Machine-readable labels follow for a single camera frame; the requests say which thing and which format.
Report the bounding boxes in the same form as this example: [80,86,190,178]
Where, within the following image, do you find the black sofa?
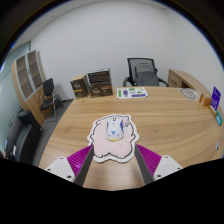
[3,109,44,161]

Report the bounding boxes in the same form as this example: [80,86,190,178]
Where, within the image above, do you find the white printed paper sheet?
[116,86,149,100]

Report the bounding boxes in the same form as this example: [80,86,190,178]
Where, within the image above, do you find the grey mesh office chair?
[122,57,170,88]

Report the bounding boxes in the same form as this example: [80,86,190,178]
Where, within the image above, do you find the green flat package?
[214,110,224,127]

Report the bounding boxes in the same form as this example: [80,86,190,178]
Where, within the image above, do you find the wooden side cabinet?
[167,68,204,94]

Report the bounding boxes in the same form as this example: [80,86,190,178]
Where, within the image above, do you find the small brown cardboard box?
[69,75,90,100]

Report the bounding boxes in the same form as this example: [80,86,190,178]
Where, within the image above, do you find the white and blue computer mouse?
[105,114,125,143]

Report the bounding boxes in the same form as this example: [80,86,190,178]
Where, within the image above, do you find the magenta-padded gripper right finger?
[133,143,184,185]

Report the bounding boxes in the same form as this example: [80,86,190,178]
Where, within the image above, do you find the orange-brown cardboard box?
[199,94,213,108]

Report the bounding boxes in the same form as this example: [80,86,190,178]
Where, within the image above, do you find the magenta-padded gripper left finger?
[44,144,96,187]

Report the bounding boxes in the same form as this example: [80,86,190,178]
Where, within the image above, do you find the small black chair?
[39,77,64,123]

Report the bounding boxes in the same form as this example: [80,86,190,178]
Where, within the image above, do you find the purple upright package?
[210,86,222,112]

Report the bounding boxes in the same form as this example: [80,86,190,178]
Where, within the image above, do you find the large dark brown cardboard box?
[84,68,114,99]

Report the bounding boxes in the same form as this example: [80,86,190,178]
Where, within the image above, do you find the wooden shelf unit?
[11,49,48,126]

